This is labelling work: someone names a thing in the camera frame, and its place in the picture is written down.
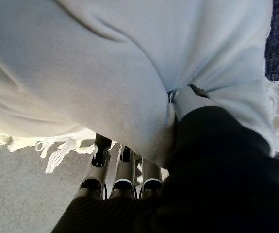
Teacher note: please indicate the white fringed cushion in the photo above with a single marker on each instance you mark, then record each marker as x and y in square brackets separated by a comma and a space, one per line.
[93, 72]

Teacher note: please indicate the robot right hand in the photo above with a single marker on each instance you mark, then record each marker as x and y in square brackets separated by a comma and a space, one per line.
[226, 182]

